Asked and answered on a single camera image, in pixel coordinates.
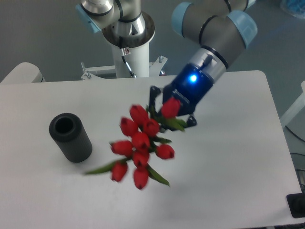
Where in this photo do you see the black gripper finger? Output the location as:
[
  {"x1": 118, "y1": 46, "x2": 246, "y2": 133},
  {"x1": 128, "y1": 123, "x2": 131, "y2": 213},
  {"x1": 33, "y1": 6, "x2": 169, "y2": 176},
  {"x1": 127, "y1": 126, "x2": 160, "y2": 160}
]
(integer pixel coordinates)
[
  {"x1": 177, "y1": 114, "x2": 197, "y2": 129},
  {"x1": 148, "y1": 85, "x2": 163, "y2": 112}
]

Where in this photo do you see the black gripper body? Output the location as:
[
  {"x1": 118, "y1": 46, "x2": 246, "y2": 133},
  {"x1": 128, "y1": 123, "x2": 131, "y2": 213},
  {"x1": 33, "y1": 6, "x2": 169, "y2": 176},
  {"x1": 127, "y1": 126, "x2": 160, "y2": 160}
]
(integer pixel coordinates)
[{"x1": 163, "y1": 63, "x2": 213, "y2": 116}]

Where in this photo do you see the red tulip bouquet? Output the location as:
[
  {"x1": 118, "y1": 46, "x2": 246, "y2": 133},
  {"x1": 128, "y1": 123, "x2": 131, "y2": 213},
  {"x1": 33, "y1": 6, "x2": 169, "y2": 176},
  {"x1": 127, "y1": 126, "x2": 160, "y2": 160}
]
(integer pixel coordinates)
[{"x1": 85, "y1": 97, "x2": 187, "y2": 190}]

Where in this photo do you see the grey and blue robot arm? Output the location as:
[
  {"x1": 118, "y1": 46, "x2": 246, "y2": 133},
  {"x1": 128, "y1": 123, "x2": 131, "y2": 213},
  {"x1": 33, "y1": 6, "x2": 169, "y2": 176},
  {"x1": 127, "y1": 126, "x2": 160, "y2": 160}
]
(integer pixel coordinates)
[{"x1": 75, "y1": 0, "x2": 257, "y2": 128}]

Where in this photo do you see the black ribbed vase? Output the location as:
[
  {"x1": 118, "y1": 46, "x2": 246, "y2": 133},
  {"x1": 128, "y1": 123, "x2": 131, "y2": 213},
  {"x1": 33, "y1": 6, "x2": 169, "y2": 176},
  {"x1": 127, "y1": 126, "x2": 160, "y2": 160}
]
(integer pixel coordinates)
[{"x1": 49, "y1": 113, "x2": 92, "y2": 163}]

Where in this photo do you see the white furniture at right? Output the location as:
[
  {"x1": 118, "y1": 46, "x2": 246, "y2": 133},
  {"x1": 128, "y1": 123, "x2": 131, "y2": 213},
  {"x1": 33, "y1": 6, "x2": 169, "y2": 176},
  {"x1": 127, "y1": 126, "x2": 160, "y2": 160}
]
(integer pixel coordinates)
[{"x1": 280, "y1": 81, "x2": 305, "y2": 129}]

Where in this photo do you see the blue plastic bag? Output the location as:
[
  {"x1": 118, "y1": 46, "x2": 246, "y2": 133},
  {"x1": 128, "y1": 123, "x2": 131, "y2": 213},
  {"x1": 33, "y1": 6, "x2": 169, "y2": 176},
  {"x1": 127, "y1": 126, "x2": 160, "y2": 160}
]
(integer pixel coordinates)
[{"x1": 280, "y1": 0, "x2": 305, "y2": 19}]

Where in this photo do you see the black box at table edge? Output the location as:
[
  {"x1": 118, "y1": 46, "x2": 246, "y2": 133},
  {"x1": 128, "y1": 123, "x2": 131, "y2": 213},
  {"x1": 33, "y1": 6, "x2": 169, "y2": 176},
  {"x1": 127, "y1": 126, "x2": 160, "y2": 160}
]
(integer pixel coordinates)
[{"x1": 286, "y1": 193, "x2": 305, "y2": 219}]

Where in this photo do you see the black pedestal cable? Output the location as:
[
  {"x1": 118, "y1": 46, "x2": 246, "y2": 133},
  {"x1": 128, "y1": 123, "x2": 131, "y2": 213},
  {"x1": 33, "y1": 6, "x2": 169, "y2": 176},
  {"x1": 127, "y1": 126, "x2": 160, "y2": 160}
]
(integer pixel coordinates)
[{"x1": 118, "y1": 36, "x2": 137, "y2": 78}]

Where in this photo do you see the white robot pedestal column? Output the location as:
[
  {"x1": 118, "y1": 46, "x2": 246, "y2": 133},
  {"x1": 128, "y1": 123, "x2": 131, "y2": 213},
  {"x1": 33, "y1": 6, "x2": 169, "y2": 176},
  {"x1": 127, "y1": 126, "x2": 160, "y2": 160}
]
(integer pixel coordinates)
[{"x1": 102, "y1": 11, "x2": 155, "y2": 78}]

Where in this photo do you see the white metal base frame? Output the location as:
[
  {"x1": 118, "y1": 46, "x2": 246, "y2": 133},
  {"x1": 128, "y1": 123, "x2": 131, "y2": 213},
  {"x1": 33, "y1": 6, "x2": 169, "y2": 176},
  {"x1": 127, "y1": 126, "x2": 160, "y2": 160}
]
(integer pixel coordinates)
[{"x1": 81, "y1": 55, "x2": 168, "y2": 81}]

